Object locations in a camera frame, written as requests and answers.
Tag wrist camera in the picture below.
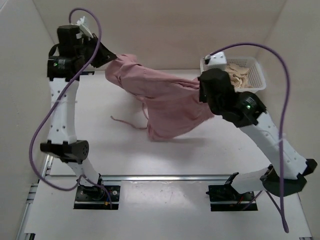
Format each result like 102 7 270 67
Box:
76 16 94 38
202 51 227 71

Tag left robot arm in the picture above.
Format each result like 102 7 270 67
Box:
40 23 117 200

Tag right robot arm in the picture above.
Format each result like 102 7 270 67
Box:
198 68 317 200

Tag beige trousers in basket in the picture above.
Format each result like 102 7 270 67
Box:
225 63 253 89

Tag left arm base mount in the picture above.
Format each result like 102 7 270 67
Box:
73 183 121 211

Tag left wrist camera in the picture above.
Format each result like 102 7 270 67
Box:
76 16 94 38

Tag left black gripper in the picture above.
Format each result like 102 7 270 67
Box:
75 34 117 69

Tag aluminium rail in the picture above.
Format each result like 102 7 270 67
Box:
102 174 231 182

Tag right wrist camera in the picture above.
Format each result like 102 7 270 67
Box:
202 51 227 71

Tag pink trousers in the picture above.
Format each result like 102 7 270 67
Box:
105 54 214 141

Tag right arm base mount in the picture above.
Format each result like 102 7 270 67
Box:
206 172 258 212

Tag white plastic basket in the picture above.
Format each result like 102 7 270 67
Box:
199 56 267 94

